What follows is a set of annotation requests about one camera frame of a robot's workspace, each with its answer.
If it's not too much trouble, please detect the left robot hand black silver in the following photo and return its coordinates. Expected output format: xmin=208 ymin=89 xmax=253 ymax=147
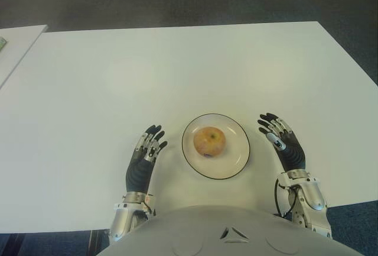
xmin=125 ymin=124 xmax=169 ymax=195

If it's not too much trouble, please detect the white plate with black rim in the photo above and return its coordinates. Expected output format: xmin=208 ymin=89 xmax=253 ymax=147
xmin=181 ymin=114 xmax=251 ymax=180

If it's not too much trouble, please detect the right robot hand black silver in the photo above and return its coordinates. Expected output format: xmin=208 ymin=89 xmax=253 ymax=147
xmin=257 ymin=112 xmax=307 ymax=174

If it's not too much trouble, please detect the yellow red apple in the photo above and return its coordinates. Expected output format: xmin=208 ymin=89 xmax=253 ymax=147
xmin=193 ymin=126 xmax=227 ymax=158

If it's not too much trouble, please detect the grey robot torso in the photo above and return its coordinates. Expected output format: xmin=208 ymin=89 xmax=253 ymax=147
xmin=97 ymin=204 xmax=378 ymax=256

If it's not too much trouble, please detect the thin black cable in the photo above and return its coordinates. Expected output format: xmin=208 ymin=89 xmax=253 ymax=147
xmin=274 ymin=179 xmax=296 ymax=219

